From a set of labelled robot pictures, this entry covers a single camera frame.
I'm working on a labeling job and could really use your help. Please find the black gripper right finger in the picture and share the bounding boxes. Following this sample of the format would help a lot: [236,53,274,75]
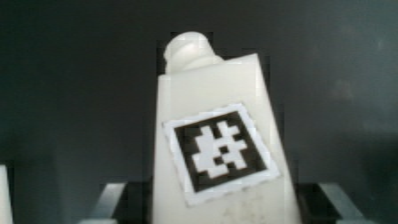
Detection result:
[297,183,373,224]

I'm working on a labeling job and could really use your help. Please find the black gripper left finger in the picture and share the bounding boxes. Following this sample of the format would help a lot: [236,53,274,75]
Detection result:
[76,182,151,224]

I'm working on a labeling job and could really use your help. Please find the white stool leg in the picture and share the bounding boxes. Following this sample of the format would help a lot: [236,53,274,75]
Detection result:
[151,32,302,224]

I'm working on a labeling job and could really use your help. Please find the white left fence rail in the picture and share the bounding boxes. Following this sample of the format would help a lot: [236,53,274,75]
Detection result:
[0,165,14,224]

